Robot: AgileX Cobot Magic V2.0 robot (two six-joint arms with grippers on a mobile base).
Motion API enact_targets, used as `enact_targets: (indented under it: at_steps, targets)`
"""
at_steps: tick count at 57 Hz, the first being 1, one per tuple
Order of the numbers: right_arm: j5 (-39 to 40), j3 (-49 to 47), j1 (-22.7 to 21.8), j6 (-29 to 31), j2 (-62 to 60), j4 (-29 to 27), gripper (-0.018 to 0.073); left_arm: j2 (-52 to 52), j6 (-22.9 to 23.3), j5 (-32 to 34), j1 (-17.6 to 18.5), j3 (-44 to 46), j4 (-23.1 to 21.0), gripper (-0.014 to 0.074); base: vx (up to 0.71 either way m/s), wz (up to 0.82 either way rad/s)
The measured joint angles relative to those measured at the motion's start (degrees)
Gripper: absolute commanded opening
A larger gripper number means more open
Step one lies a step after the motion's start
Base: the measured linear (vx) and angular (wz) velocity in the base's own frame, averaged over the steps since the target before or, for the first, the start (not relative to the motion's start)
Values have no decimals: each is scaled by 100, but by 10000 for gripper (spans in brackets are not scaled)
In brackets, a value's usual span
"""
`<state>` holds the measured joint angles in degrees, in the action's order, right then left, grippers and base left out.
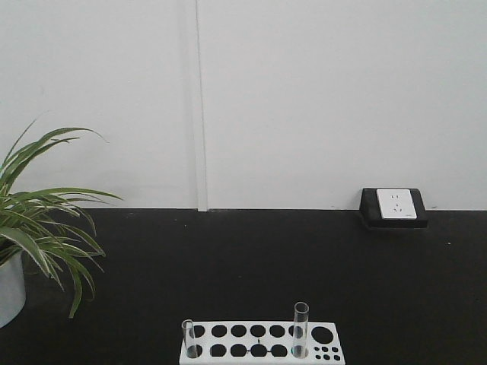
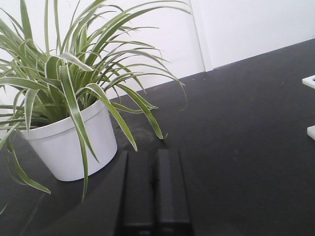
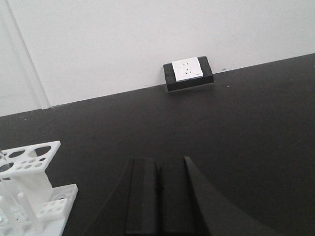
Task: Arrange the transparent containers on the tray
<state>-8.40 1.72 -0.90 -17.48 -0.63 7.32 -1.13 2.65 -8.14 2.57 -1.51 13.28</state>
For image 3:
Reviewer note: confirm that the white test tube rack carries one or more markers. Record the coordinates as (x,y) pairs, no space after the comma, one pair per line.
(29,204)

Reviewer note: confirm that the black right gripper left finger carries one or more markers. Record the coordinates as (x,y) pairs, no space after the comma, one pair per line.
(142,212)

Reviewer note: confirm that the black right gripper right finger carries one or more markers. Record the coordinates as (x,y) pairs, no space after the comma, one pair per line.
(180,213)

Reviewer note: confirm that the white wall power socket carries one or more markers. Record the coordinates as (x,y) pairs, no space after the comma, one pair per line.
(187,73)

